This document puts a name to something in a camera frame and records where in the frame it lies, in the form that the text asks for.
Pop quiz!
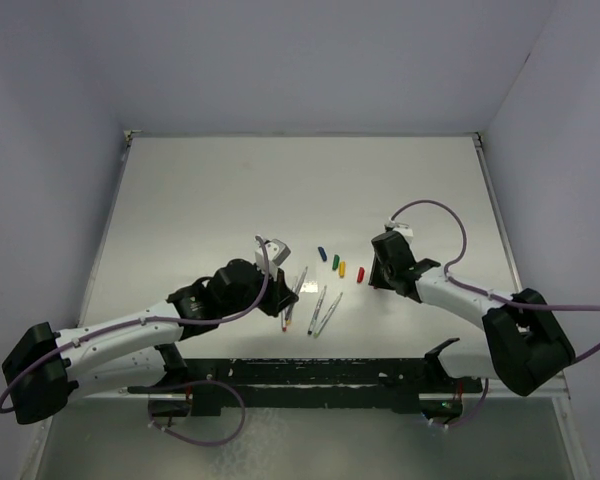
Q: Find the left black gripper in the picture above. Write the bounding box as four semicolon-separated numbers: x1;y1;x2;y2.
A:
221;262;297;317

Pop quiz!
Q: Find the yellow pen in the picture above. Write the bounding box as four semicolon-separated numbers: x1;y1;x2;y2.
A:
285;303;295;326

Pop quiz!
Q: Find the purple pen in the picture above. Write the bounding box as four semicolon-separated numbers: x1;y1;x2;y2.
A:
294;266;308;295

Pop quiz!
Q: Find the green pen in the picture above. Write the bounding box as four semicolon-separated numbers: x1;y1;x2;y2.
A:
312;292;344;338

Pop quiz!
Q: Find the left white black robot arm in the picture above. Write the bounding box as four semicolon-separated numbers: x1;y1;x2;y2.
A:
0;259;299;425

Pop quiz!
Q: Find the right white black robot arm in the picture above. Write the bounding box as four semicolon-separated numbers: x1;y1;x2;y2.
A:
370;229;576;396

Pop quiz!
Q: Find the blue pen cap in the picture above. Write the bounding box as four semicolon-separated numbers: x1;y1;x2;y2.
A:
318;246;328;262

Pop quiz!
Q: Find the blue pen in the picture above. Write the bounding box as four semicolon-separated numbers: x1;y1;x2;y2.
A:
307;285;327;336

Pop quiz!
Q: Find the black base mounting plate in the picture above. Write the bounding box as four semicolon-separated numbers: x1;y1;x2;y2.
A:
128;358;483;416

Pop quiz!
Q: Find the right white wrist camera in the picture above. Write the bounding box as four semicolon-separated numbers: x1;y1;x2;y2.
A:
384;219;414;244

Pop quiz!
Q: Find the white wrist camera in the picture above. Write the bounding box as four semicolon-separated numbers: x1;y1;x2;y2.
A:
254;236;291;278
384;219;414;244

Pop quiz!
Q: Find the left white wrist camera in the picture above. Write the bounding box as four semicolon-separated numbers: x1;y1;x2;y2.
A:
254;236;291;278

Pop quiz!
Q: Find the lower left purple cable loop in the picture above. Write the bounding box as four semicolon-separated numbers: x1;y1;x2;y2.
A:
147;377;247;446

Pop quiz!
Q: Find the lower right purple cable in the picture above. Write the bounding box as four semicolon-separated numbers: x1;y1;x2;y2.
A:
427;379;490;434

